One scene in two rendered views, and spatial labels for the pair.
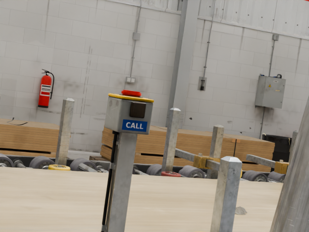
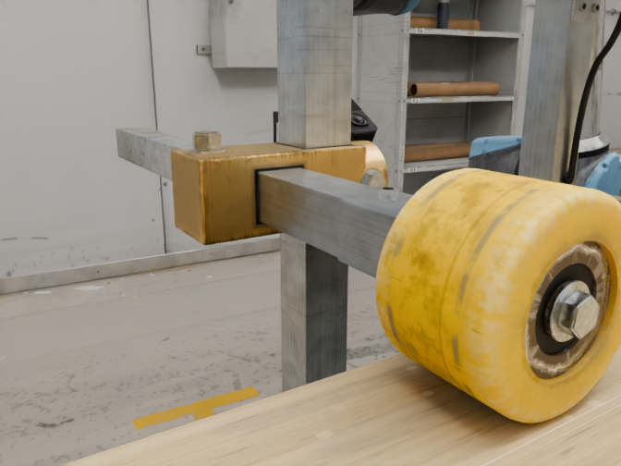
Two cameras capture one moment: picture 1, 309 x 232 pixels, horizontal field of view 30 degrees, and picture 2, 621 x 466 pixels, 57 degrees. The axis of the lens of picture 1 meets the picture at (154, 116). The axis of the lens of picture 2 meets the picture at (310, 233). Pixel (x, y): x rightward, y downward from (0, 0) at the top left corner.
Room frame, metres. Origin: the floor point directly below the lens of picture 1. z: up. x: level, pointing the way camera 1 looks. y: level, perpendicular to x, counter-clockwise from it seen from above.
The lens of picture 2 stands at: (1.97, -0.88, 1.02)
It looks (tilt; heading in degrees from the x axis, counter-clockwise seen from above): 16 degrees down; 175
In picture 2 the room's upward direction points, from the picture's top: straight up
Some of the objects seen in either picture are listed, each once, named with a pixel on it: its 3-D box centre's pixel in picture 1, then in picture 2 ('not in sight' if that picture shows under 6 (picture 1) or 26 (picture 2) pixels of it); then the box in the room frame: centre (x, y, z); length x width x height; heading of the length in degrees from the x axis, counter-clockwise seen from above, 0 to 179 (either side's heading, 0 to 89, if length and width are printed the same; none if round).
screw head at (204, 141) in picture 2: not in sight; (206, 141); (1.63, -0.91, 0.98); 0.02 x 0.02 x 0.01
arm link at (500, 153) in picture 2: not in sight; (502, 171); (0.64, -0.29, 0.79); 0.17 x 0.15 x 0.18; 36
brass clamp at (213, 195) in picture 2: not in sight; (285, 185); (1.61, -0.87, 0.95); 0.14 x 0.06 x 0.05; 117
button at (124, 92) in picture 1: (131, 95); not in sight; (1.14, 0.05, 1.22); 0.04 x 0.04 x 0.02
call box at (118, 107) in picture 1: (128, 115); not in sight; (1.14, 0.05, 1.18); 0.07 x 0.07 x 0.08; 27
